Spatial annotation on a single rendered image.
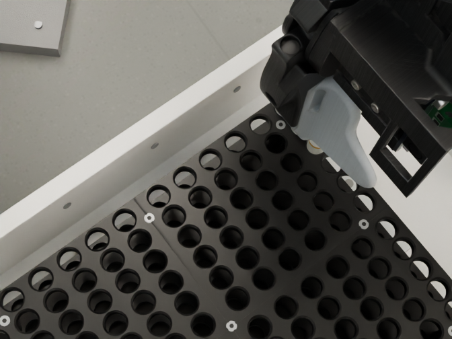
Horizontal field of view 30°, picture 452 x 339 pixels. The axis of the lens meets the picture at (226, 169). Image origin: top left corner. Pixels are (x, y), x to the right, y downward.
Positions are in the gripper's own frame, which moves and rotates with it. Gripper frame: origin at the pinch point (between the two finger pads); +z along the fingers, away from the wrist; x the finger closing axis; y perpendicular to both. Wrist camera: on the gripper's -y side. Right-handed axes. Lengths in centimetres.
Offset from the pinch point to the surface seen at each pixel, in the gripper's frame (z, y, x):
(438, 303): 4.7, 11.6, -0.4
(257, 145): 4.7, -1.3, -2.6
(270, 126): 5.1, -1.9, -1.2
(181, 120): 6.2, -5.6, -4.8
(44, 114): 95, -50, 0
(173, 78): 95, -42, 22
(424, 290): 4.7, 10.6, -0.6
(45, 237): 10.1, -5.6, -14.9
